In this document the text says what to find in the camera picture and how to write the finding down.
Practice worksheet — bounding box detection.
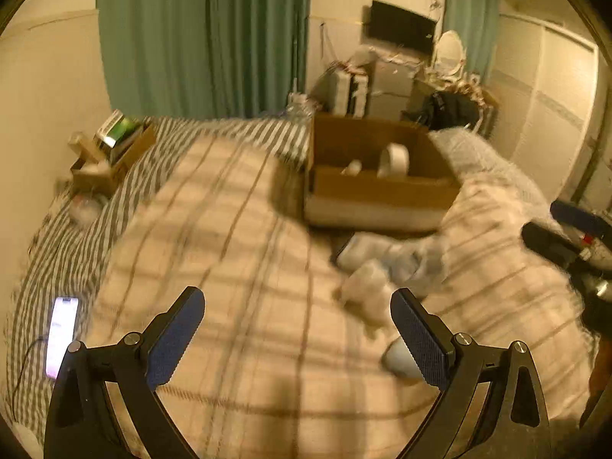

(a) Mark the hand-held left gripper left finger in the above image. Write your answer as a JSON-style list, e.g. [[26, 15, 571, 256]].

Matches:
[[45, 286, 207, 459]]

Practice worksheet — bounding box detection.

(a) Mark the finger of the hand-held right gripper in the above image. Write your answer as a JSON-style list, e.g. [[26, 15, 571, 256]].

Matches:
[[549, 200, 604, 236], [521, 222, 583, 267]]

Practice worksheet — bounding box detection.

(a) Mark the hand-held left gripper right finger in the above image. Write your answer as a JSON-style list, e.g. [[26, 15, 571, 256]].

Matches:
[[389, 289, 550, 459]]

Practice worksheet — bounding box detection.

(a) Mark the pale blue cup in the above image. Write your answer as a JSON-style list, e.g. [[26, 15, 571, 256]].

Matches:
[[381, 339, 423, 385]]

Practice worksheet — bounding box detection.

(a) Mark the white soft object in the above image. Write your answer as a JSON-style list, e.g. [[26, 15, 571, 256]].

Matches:
[[334, 260, 396, 334]]

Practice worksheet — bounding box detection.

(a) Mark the large cardboard box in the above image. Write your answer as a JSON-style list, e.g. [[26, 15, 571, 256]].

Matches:
[[303, 113, 462, 231]]

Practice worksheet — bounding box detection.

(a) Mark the pile of white socks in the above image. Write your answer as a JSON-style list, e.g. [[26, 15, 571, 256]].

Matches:
[[335, 231, 433, 280]]

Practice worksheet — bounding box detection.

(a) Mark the pale blue fluffy blanket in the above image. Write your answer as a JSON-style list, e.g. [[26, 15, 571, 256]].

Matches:
[[427, 126, 548, 204]]

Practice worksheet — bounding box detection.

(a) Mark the smartphone with lit screen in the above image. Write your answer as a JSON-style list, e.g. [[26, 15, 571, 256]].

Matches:
[[45, 296, 80, 379]]

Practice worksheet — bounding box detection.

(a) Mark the beige plaid blanket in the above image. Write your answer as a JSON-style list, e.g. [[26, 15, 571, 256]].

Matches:
[[88, 134, 598, 459]]

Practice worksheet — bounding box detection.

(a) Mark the white sliding closet door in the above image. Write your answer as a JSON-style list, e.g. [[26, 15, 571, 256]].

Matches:
[[488, 12, 601, 202]]

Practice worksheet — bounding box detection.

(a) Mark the grey striped bed sheet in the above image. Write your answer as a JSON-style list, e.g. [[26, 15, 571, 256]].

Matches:
[[2, 116, 316, 441]]

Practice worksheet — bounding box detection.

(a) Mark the white crumpled plastic wrapper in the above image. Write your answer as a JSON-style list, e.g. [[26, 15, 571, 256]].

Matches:
[[67, 191, 108, 225]]

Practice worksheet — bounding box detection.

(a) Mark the black bag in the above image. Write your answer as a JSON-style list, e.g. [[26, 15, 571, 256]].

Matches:
[[402, 90, 480, 131]]

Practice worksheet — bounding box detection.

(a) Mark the white rolled sock in box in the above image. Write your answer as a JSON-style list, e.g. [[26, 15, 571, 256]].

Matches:
[[377, 143, 410, 181]]

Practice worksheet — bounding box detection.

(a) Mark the small cardboard box with books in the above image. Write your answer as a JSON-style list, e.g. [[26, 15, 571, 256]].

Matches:
[[70, 110, 158, 198]]

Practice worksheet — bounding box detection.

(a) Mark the white oval mirror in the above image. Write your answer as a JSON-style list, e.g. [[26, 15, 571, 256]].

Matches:
[[433, 30, 466, 82]]

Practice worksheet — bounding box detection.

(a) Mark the green book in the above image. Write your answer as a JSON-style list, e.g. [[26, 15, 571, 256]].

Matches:
[[97, 110, 144, 149]]

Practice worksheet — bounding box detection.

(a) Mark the narrow green curtain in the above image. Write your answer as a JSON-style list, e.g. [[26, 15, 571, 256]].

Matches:
[[442, 0, 503, 88]]

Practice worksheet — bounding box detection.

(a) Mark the grey drawer cabinet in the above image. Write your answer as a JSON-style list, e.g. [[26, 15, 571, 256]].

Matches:
[[366, 55, 424, 122]]

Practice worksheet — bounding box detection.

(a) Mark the white box appliance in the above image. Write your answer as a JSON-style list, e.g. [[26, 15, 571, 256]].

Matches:
[[311, 68, 370, 118]]

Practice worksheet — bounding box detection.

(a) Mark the clear plastic bottle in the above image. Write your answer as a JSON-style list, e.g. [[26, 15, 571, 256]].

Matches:
[[286, 93, 318, 121]]

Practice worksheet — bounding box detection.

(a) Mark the wide green curtain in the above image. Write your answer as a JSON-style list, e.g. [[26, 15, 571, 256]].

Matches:
[[96, 0, 313, 120]]

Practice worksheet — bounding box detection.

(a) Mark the dark charging cable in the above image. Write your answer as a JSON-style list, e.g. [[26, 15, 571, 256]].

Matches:
[[8, 339, 49, 405]]

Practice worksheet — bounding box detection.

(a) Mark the black wall television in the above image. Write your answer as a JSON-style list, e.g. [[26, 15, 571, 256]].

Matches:
[[362, 0, 439, 54]]

